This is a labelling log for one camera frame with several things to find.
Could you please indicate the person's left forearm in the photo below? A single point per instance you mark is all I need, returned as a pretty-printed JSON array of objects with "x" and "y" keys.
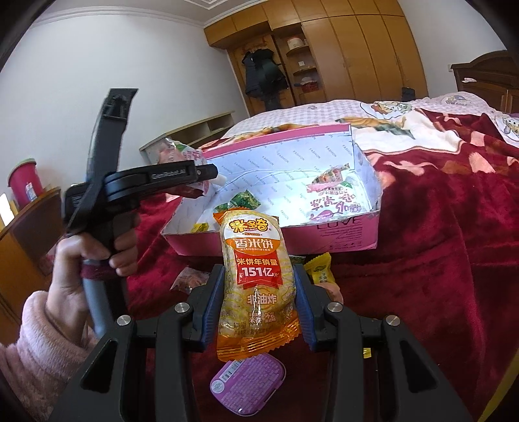
[{"x": 36, "y": 357}]

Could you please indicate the white container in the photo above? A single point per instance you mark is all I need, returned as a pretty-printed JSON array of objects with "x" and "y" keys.
[{"x": 297, "y": 42}]

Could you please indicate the pink checked bed sheet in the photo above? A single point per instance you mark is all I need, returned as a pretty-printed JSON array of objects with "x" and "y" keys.
[{"x": 308, "y": 113}]

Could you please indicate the purple snack tray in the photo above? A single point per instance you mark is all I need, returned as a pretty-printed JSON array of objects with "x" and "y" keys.
[{"x": 249, "y": 383}]

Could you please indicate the red cup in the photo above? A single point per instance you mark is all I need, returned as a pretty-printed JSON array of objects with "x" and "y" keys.
[{"x": 26, "y": 182}]

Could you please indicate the clear red snack packet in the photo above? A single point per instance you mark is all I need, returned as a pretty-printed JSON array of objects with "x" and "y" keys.
[{"x": 188, "y": 280}]

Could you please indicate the small black bag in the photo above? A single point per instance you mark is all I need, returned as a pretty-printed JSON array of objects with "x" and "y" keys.
[{"x": 409, "y": 93}]

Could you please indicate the person's left hand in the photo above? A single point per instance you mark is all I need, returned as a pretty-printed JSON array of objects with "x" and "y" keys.
[{"x": 65, "y": 276}]

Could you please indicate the black coat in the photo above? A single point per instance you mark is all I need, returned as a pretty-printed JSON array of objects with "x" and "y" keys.
[{"x": 263, "y": 77}]

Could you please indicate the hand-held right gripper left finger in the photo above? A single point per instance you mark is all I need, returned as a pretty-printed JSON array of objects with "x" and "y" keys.
[{"x": 211, "y": 312}]

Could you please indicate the yellow candy packet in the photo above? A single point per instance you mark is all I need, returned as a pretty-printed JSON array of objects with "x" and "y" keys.
[
  {"x": 202, "y": 228},
  {"x": 320, "y": 270}
]

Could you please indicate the dark wooden headboard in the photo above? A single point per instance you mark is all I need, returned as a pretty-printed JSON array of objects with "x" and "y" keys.
[{"x": 486, "y": 77}]

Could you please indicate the pink cardboard box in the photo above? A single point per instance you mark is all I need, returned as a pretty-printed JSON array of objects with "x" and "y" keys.
[{"x": 284, "y": 182}]

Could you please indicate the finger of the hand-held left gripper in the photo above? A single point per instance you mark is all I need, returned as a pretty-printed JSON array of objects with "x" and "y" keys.
[{"x": 202, "y": 174}]

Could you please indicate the wooden wardrobe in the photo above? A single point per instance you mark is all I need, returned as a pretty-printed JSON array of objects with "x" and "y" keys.
[{"x": 357, "y": 44}]

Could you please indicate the pink spouted pouch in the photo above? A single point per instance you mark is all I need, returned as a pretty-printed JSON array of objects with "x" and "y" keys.
[
  {"x": 170, "y": 156},
  {"x": 334, "y": 190}
]

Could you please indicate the wooden side desk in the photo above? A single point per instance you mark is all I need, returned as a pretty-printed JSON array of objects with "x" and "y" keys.
[{"x": 28, "y": 243}]

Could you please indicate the red floral blanket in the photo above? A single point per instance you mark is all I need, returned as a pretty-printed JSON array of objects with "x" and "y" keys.
[{"x": 425, "y": 243}]

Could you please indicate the white bedside shelf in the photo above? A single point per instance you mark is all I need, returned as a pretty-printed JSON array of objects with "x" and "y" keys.
[{"x": 190, "y": 132}]

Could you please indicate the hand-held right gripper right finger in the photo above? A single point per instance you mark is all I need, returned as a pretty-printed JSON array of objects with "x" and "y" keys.
[{"x": 306, "y": 312}]

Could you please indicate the small green snack packet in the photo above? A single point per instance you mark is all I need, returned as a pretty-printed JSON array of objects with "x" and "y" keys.
[{"x": 243, "y": 201}]

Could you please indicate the orange rice cracker packet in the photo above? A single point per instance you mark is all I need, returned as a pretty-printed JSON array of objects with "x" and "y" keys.
[{"x": 255, "y": 276}]

